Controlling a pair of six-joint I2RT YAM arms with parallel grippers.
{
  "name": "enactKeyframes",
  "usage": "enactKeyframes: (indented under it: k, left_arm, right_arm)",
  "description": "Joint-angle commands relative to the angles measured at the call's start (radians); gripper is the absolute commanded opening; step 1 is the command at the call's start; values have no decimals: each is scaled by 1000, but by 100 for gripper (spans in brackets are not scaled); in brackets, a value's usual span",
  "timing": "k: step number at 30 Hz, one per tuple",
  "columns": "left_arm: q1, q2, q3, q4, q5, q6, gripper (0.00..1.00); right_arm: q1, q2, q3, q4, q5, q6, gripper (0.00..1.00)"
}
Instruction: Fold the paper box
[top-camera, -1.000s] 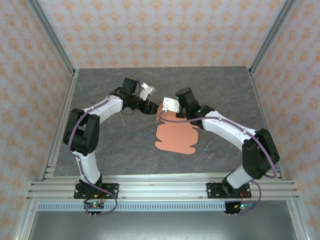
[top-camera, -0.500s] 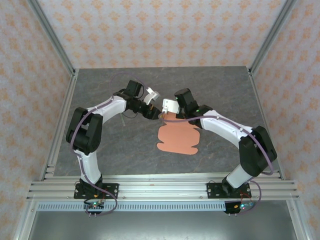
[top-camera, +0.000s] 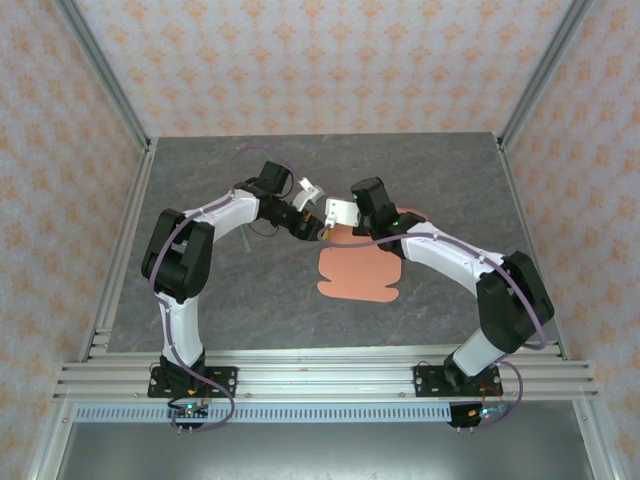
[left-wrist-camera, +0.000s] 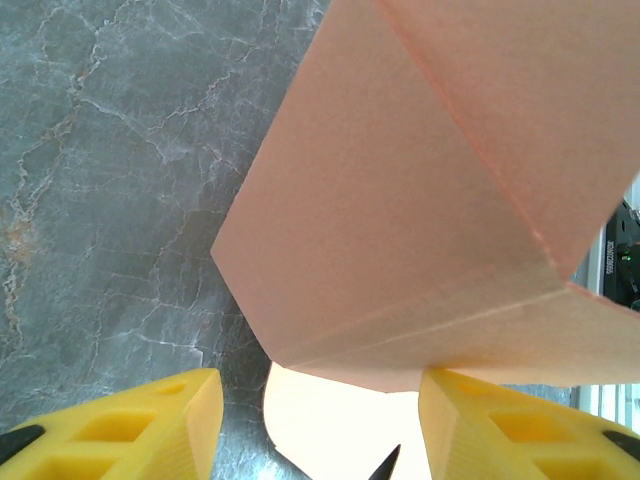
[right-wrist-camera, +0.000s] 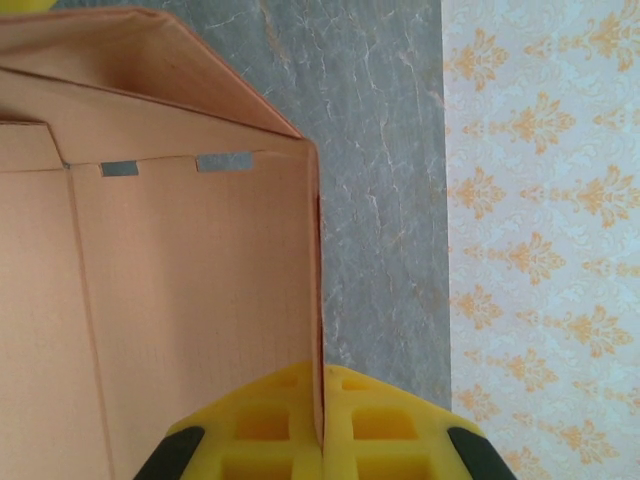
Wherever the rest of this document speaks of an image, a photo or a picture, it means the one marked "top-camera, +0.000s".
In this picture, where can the orange cardboard paper box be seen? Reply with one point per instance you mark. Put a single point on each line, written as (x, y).
(360, 275)

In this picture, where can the grey pen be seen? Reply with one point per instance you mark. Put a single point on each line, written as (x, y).
(246, 242)

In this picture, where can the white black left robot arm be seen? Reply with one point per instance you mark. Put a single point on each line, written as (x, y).
(180, 325)

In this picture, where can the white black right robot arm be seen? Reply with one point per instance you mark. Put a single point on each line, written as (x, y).
(450, 255)

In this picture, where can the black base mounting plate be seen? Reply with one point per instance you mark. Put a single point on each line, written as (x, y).
(425, 382)
(225, 382)

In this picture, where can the controller board with lights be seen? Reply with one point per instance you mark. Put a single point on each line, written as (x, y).
(482, 413)
(189, 411)

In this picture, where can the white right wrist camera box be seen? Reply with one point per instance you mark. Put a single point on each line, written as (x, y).
(342, 212)

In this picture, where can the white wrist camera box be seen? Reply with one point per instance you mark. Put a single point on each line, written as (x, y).
(305, 195)
(342, 212)

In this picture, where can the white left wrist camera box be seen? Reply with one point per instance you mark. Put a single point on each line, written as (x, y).
(305, 195)

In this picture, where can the aluminium table side rail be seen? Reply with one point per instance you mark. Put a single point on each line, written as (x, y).
(132, 210)
(510, 175)

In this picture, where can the long aluminium cross rail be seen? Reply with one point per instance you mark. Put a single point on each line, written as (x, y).
(325, 380)

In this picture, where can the aluminium frame post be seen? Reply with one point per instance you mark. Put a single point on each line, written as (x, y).
(545, 70)
(102, 70)

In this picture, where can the aluminium frame leg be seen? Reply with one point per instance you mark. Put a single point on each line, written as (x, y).
(50, 445)
(598, 445)

